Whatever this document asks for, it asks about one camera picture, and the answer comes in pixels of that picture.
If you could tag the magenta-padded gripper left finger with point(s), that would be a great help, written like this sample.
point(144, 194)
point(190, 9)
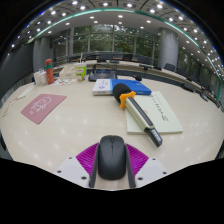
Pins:
point(71, 168)

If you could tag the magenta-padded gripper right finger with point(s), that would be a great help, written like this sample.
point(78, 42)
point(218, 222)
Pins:
point(150, 168)

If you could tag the black computer mouse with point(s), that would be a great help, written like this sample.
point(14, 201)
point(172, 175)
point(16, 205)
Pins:
point(112, 158)

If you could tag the pink mouse pad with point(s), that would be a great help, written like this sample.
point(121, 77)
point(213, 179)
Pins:
point(43, 107)

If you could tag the handheld microphone with orange collar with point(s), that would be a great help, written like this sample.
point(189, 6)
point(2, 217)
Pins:
point(138, 115)

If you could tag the pale green booklet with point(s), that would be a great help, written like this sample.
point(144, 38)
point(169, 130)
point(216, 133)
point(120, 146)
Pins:
point(163, 115)

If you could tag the blue and white book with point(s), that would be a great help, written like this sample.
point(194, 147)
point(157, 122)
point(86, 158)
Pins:
point(133, 87)

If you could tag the colourful sticker sheet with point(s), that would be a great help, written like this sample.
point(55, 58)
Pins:
point(65, 82)

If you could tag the white lidded mug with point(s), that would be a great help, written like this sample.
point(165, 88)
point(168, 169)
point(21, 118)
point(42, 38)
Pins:
point(43, 78)

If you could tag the white cardboard box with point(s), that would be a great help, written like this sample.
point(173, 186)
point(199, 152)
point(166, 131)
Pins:
point(67, 72)

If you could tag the white paper cup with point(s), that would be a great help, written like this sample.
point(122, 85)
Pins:
point(36, 78)

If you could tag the dark conference microphone unit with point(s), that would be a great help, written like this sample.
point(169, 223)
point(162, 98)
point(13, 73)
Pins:
point(101, 76)

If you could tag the green-white cup with straw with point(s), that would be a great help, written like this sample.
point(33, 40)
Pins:
point(80, 71)

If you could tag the red drink bottle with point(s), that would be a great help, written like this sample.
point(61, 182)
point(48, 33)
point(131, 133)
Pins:
point(49, 73)

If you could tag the long curved far desk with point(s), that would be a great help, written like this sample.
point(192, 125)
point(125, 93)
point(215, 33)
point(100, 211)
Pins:
point(133, 66)

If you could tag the dark chairs at far desk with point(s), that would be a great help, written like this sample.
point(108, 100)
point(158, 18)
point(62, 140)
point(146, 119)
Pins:
point(169, 67)

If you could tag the ceiling lights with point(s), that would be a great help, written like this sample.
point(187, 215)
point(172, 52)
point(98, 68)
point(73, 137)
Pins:
point(129, 5)

